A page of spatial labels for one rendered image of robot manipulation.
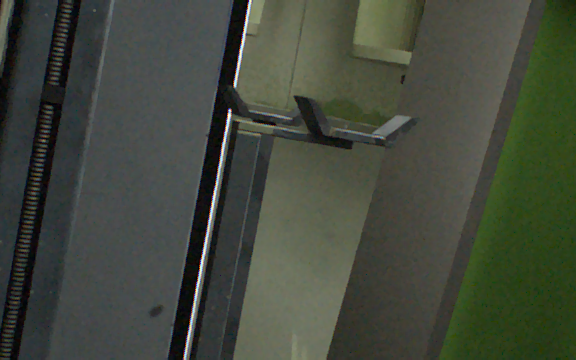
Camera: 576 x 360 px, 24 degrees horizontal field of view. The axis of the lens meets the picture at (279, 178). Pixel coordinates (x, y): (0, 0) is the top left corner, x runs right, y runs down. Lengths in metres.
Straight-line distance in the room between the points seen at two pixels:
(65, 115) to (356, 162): 2.57
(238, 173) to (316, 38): 2.60
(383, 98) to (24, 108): 2.65
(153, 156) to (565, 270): 1.26
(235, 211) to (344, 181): 2.55
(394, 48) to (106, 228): 1.81
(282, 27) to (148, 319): 2.04
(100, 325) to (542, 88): 1.17
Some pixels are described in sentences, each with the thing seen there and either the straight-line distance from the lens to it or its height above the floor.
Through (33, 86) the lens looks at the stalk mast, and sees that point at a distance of 0.89.
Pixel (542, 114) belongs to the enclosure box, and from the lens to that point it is 2.39.
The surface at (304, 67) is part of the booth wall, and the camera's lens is 3.42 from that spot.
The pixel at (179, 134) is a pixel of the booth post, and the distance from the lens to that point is 1.42.
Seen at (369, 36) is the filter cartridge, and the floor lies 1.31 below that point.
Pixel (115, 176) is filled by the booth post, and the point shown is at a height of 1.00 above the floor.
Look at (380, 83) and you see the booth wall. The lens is 3.49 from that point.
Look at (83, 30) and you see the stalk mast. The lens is 0.89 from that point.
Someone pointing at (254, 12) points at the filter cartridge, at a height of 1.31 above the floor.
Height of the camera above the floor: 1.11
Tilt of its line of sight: 3 degrees down
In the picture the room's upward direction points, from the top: 11 degrees clockwise
